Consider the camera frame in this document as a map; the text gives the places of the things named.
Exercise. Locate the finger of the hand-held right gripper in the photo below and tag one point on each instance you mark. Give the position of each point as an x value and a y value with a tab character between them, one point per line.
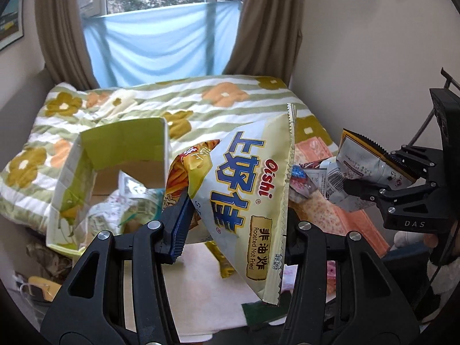
361	190
400	163

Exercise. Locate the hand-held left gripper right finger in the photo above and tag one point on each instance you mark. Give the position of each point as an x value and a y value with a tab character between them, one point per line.
305	239

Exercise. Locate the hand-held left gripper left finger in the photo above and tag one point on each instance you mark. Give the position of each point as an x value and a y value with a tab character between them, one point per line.
180	224

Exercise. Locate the silver yellow snack packet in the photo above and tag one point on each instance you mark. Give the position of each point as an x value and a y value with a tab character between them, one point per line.
359	158

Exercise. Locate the orange snack packet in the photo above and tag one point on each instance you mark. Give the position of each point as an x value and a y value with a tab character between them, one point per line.
179	176

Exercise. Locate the cream snack bag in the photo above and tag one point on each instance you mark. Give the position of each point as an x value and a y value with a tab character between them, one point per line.
237	194

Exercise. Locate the green white cardboard box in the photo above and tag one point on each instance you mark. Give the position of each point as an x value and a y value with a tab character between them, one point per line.
72	172

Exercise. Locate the green white snack packet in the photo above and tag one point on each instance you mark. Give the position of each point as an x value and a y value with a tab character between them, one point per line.
138	194
104	214

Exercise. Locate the blue red snack packet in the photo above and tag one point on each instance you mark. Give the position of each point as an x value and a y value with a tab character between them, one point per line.
300	183

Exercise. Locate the floral striped blanket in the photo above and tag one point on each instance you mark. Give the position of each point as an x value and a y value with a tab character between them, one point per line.
215	111

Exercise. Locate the white plush toy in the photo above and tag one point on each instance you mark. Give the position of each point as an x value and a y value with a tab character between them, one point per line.
445	287

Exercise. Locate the camouflage cloth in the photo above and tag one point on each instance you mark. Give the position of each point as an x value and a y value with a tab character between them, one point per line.
50	258

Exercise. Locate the wooden hanger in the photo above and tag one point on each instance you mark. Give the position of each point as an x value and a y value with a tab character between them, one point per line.
43	287

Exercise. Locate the light blue cloth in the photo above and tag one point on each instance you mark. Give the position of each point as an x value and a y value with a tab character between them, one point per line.
154	43

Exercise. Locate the brown curtain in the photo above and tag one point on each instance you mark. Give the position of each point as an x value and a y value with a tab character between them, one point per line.
266	25
61	25

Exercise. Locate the wall poster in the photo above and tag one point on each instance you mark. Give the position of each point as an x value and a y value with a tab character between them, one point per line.
10	18

